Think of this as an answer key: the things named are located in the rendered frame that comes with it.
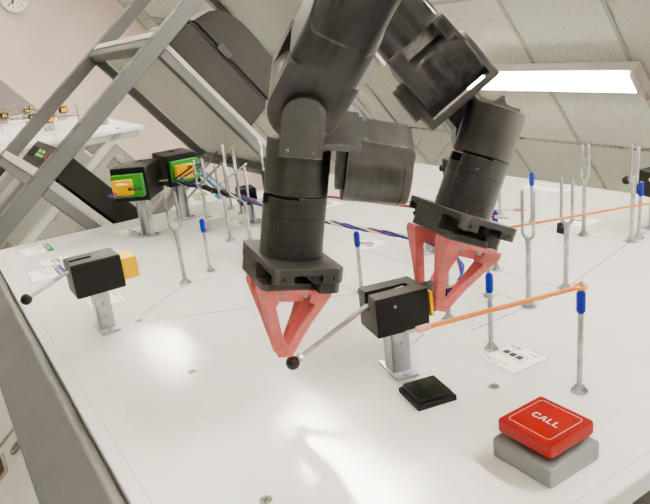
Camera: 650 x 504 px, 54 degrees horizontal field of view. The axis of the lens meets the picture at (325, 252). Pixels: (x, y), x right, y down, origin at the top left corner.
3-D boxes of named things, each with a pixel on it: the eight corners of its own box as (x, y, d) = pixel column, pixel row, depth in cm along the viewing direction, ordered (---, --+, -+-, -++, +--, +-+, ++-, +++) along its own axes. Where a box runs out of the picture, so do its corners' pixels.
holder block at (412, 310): (360, 323, 65) (357, 287, 64) (410, 311, 67) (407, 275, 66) (378, 339, 62) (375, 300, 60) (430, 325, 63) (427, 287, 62)
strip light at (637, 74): (633, 72, 325) (640, 61, 326) (453, 73, 427) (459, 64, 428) (644, 96, 335) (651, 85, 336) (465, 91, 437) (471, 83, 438)
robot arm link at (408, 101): (390, 89, 61) (462, 27, 60) (391, 101, 73) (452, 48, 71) (471, 186, 62) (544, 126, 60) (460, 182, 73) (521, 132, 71)
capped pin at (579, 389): (567, 391, 59) (568, 281, 55) (575, 385, 60) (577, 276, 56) (583, 397, 58) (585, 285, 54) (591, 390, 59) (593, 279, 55)
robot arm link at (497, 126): (475, 85, 59) (535, 103, 59) (467, 93, 66) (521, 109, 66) (451, 158, 60) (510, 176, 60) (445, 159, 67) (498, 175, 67)
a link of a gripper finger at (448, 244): (441, 300, 70) (469, 217, 68) (479, 324, 63) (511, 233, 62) (388, 289, 67) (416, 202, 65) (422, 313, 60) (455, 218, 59)
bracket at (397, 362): (378, 363, 68) (374, 319, 66) (398, 357, 68) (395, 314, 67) (398, 382, 63) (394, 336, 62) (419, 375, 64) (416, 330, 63)
